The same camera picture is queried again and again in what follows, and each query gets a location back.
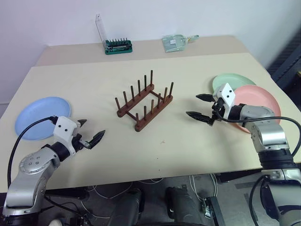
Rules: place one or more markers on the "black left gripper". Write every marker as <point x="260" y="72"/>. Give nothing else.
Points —
<point x="77" y="142"/>

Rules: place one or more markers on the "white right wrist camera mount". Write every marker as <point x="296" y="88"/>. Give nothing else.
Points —
<point x="227" y="96"/>

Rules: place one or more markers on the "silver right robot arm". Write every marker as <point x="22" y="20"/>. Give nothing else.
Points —
<point x="270" y="136"/>

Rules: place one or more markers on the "clear plastic bag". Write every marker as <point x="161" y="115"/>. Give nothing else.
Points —
<point x="174" y="43"/>

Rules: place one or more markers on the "green plate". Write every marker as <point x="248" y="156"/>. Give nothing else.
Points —
<point x="235" y="81"/>

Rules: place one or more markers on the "green screwdriver bit set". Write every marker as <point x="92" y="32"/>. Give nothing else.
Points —
<point x="118" y="48"/>

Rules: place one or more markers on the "pink-red plate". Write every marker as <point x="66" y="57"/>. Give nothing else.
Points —
<point x="258" y="99"/>

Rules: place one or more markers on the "black table leg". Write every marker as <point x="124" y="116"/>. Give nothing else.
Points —
<point x="217" y="212"/>

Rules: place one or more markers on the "dark rounded robot leg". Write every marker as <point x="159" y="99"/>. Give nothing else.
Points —
<point x="128" y="207"/>
<point x="183" y="207"/>

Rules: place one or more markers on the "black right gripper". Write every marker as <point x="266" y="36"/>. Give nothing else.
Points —
<point x="218" y="108"/>

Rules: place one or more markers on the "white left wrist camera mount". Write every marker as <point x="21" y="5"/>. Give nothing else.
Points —
<point x="64" y="128"/>

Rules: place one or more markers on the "black table frame bar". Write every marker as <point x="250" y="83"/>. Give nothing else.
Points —
<point x="68" y="193"/>
<point x="237" y="176"/>

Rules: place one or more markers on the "blue plate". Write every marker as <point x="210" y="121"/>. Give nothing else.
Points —
<point x="40" y="113"/>

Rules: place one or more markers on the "metal floor bracket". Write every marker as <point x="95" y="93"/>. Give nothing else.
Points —
<point x="206" y="208"/>

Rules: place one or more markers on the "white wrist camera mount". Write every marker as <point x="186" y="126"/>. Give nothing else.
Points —
<point x="64" y="128"/>
<point x="227" y="96"/>

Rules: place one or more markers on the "dark slatted object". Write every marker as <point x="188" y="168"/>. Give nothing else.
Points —
<point x="285" y="63"/>

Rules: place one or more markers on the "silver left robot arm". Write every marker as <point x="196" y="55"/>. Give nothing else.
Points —
<point x="28" y="179"/>

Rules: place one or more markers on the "wooden dish rack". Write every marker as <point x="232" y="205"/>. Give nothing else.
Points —
<point x="143" y="117"/>

